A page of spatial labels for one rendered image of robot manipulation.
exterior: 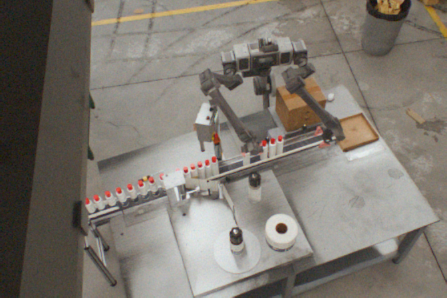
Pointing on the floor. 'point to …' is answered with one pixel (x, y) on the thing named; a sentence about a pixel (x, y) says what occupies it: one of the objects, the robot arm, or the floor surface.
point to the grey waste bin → (379, 34)
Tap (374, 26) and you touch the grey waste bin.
